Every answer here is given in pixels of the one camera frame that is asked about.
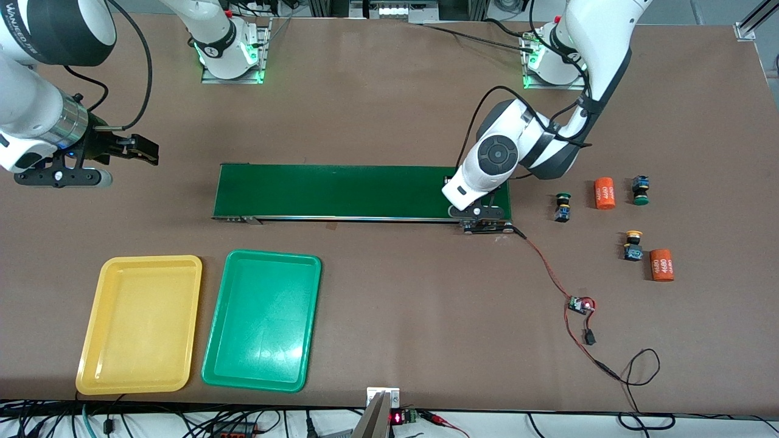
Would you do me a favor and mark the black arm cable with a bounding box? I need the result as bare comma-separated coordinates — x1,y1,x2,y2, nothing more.
64,0,153,131
456,0,594,178

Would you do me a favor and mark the green conveyor belt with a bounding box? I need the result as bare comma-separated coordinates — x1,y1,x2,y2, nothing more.
211,162,525,237

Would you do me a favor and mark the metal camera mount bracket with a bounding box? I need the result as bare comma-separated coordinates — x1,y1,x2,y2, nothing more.
352,387,401,438

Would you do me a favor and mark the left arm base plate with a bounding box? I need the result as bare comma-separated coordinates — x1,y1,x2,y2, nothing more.
519,29,589,91

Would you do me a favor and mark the red conveyor power cable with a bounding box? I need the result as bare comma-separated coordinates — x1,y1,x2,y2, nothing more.
514,226,604,369

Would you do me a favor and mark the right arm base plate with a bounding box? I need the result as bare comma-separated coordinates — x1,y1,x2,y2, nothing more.
200,17,273,85

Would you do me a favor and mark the yellow push button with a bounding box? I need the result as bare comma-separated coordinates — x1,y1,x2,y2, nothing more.
623,230,645,262

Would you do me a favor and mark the orange socket power strip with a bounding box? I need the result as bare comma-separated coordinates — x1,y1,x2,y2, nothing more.
210,423,259,438

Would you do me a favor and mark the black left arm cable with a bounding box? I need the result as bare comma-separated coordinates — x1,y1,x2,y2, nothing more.
456,0,594,178

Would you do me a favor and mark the red clip lead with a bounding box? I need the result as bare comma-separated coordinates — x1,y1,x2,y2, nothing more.
420,411,470,438

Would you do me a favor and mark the yellow plastic tray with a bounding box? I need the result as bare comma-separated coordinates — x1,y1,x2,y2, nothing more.
75,255,203,396

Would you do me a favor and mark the aluminium profile bar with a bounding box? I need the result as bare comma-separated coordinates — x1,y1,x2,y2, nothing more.
733,0,779,42

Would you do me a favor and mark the thin black looped cable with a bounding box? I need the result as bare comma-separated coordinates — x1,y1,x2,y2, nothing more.
595,348,676,430

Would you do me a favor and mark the orange cylinder 4680 print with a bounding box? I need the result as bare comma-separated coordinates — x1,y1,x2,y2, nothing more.
594,177,616,210
649,248,675,283

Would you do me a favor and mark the green plastic tray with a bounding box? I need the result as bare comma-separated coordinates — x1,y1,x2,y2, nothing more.
201,249,322,393

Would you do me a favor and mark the black cable on table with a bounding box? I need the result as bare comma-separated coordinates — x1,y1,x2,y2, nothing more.
420,18,536,54

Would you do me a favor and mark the aluminium frame rack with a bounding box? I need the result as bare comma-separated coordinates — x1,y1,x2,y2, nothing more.
307,0,489,25

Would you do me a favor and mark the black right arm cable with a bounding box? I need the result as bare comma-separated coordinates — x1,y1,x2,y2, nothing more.
64,0,153,131

